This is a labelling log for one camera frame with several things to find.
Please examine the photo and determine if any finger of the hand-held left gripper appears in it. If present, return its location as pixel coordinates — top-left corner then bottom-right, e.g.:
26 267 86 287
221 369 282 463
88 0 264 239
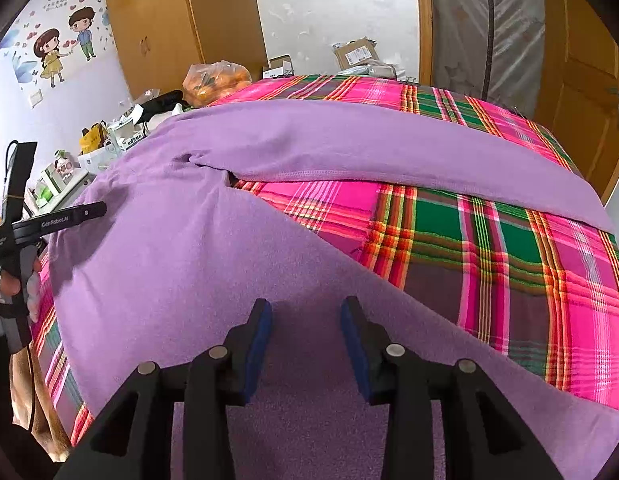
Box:
64 201 108 226

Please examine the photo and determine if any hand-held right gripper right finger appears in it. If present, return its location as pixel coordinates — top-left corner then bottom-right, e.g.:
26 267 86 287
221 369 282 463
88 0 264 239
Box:
340 296 565 480

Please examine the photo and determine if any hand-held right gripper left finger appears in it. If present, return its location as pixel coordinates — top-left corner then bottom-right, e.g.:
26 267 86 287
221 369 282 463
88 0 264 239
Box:
54 298 274 480

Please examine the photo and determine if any purple fleece cloth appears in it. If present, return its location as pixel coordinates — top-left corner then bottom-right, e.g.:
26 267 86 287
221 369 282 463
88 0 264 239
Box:
47 100 619 480

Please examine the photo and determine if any person's left hand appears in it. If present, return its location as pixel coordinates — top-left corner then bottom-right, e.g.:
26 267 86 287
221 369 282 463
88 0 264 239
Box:
0 260 43 336

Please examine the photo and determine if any grey drawer cabinet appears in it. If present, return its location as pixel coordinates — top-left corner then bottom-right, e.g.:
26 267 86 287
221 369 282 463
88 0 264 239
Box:
20 165 98 221

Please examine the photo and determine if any pink and white box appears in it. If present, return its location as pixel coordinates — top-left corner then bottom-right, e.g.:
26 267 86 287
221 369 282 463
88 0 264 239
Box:
42 150 85 196

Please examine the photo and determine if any green and white box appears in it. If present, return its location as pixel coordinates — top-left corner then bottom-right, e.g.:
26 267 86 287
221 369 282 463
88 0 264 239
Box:
112 125 145 150

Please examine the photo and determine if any black cloth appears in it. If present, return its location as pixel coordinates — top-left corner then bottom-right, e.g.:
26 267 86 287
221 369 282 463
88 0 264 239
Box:
137 90 184 123

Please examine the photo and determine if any pink green plaid blanket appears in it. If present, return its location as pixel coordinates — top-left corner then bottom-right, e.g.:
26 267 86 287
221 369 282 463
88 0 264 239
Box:
30 74 619 446

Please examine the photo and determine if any bag of oranges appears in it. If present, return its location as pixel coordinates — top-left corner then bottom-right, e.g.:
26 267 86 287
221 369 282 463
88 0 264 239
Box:
183 61 253 108

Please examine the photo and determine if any wooden wardrobe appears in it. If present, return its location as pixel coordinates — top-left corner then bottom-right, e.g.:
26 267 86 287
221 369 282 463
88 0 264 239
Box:
102 0 268 101

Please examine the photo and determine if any small white box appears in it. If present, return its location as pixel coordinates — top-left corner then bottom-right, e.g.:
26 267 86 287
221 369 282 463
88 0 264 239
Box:
262 55 294 81

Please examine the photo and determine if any brown cardboard box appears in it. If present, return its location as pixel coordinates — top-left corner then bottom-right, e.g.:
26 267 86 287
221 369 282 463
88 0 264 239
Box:
332 37 380 71

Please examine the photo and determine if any wooden door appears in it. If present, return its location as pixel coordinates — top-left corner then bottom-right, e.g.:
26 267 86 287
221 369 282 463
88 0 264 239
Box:
534 0 619 206

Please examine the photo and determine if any cartoon wall sticker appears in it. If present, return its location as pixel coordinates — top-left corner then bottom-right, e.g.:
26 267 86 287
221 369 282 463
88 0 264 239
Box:
0 0 115 91

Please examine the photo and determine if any wooden door frame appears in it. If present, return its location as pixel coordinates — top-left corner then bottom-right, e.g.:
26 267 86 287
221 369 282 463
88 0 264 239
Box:
414 0 435 86

